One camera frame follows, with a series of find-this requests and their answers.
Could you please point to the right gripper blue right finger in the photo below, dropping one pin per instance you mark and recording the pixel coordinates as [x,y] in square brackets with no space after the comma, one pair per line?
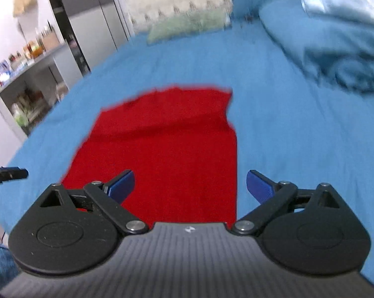
[273,197]

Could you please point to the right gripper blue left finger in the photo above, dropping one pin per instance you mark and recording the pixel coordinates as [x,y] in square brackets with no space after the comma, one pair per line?
[107,196]

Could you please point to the white grey wardrobe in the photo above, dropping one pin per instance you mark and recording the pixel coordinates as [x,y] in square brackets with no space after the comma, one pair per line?
[93,29]

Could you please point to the green folded cloth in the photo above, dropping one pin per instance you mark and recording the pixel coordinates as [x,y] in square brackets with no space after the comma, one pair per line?
[190,23]

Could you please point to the blue bed sheet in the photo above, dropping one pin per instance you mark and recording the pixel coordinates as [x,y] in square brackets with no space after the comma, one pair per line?
[288,127]

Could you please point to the wicker basket on desk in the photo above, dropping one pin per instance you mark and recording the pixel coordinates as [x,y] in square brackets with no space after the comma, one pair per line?
[50,41]

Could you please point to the red knit garment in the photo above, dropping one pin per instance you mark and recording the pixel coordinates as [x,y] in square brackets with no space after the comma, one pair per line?
[180,147]

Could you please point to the dark blue pillow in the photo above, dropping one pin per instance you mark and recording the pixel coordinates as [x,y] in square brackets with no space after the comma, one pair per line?
[249,3]

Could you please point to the blue long bolster pillow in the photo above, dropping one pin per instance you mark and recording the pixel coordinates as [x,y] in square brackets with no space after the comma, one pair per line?
[328,49]

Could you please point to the white desk shelf unit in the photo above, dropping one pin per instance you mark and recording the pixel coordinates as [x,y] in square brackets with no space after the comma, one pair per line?
[57,66]

